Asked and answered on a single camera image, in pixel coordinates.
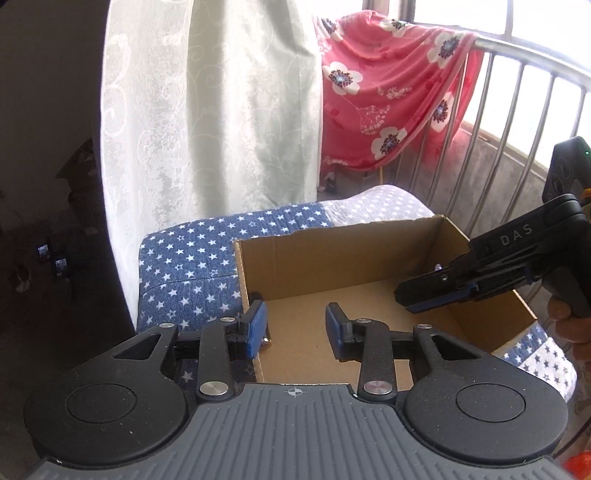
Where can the person's right hand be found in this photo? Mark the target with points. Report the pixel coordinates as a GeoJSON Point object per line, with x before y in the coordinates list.
{"type": "Point", "coordinates": [577, 331]}

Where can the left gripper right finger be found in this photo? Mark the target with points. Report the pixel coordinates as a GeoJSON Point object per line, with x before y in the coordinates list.
{"type": "Point", "coordinates": [368, 342]}

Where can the red floral blanket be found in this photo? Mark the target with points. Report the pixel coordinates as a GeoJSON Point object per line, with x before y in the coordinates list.
{"type": "Point", "coordinates": [390, 84]}

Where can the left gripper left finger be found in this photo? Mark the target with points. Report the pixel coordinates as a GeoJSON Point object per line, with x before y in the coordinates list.
{"type": "Point", "coordinates": [215, 346]}

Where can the brown cardboard box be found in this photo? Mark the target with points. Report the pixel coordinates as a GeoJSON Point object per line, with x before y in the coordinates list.
{"type": "Point", "coordinates": [359, 267]}

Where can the white lace curtain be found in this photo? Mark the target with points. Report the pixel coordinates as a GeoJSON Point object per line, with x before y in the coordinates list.
{"type": "Point", "coordinates": [207, 108]}

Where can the metal window railing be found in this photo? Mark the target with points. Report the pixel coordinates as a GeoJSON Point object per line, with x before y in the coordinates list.
{"type": "Point", "coordinates": [532, 93]}

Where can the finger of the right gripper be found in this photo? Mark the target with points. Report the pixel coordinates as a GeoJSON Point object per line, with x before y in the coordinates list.
{"type": "Point", "coordinates": [436, 283]}
{"type": "Point", "coordinates": [443, 300]}

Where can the blue star-patterned cushion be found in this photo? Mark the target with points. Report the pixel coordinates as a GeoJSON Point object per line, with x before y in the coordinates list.
{"type": "Point", "coordinates": [188, 273]}

